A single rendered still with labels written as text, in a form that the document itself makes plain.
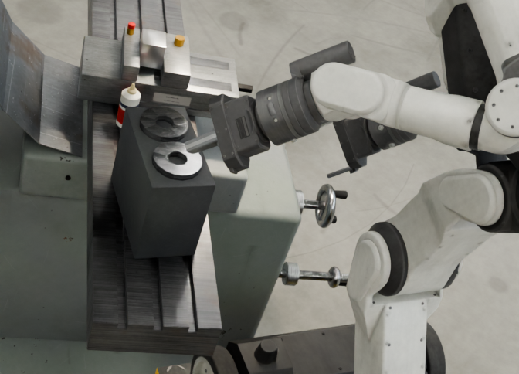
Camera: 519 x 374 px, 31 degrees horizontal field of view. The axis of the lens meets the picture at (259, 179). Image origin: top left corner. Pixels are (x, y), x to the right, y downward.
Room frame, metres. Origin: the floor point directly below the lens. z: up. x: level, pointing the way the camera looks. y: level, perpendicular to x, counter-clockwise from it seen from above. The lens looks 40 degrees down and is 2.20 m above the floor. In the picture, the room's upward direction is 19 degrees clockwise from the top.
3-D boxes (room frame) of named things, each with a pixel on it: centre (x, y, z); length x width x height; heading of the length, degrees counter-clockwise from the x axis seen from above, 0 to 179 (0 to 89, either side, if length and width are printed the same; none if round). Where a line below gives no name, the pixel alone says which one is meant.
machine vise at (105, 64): (1.71, 0.29, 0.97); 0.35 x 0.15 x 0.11; 108
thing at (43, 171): (1.69, 0.31, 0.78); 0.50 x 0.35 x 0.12; 110
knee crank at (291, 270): (1.74, -0.23, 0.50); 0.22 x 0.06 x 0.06; 110
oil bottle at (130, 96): (1.56, 0.31, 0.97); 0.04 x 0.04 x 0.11
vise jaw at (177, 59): (1.72, 0.26, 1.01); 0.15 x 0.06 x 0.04; 18
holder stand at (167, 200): (1.32, 0.18, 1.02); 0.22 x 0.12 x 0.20; 31
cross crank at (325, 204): (1.87, -0.15, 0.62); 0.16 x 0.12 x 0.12; 110
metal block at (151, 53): (1.70, 0.32, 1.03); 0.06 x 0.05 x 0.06; 18
